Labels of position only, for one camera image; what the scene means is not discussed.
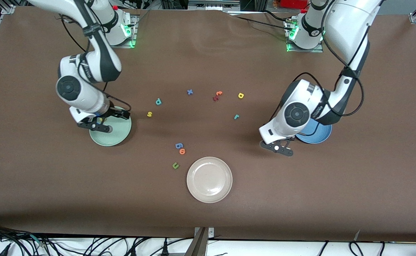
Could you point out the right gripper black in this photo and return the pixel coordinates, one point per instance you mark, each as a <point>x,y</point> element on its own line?
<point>114,112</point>

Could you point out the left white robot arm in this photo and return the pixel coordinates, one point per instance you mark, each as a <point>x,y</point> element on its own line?
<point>346,25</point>

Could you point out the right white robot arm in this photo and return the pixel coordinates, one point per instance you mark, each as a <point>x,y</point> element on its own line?
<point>87,96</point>

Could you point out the green plate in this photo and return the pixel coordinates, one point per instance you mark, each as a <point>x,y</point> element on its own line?
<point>115,137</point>

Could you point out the brown table cover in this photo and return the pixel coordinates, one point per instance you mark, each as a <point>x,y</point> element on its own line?
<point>208,64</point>

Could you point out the beige plate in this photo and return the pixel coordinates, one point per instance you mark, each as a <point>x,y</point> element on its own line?
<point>209,179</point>

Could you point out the blue plate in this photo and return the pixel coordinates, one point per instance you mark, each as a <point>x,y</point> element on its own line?
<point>318,137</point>

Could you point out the red box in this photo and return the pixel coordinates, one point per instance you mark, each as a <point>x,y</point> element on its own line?
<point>293,3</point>

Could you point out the small white tag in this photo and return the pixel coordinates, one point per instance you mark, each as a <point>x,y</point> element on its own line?
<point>357,235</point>

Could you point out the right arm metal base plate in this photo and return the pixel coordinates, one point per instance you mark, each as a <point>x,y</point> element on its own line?
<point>135,32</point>

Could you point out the grey metal rail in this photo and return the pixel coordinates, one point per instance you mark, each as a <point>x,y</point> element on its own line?
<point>213,4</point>

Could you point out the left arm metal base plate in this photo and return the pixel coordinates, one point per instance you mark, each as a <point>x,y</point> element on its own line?
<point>318,49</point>

